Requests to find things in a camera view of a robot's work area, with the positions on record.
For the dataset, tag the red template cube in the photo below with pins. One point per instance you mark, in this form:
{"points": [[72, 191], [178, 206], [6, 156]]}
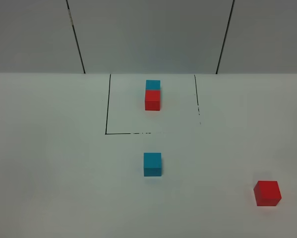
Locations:
{"points": [[152, 100]]}

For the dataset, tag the blue template cube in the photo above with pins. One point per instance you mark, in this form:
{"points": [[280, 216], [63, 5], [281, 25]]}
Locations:
{"points": [[153, 85]]}

